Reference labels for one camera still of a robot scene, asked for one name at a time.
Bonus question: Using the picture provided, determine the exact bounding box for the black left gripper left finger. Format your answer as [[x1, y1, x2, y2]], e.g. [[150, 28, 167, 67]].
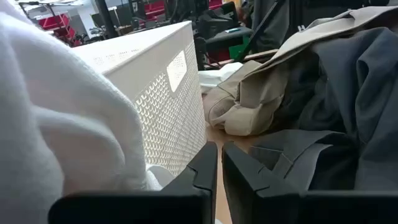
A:
[[48, 141, 218, 224]]

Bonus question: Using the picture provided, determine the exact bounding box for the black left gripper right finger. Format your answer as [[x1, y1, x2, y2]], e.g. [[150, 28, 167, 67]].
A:
[[221, 141, 398, 224]]

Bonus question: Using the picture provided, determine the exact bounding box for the dark grey garment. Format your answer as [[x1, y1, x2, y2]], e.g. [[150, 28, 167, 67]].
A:
[[248, 27, 398, 192]]

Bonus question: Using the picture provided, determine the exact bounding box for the white perforated plastic basket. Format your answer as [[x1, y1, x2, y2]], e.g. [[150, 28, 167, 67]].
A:
[[72, 20, 208, 178]]

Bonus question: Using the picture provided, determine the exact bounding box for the beige garment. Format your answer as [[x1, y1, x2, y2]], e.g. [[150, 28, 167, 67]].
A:
[[202, 6, 398, 137]]

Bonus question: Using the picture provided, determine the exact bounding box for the small white cloth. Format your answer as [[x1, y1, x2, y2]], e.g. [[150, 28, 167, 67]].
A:
[[198, 62, 244, 94]]

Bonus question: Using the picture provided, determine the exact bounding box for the large white cloth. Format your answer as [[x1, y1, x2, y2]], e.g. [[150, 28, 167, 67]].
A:
[[0, 0, 175, 224]]

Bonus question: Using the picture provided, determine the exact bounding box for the green box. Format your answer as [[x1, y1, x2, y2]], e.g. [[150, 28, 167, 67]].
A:
[[228, 36, 253, 60]]

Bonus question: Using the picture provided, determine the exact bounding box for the black tripod leg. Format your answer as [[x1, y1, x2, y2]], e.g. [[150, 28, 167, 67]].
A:
[[234, 0, 285, 62]]

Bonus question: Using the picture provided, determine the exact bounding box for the black pole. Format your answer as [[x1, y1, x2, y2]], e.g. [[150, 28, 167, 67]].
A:
[[95, 0, 119, 40]]

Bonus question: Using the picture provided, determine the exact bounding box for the red storage bin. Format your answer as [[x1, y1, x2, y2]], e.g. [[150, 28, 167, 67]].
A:
[[37, 13, 77, 48]]

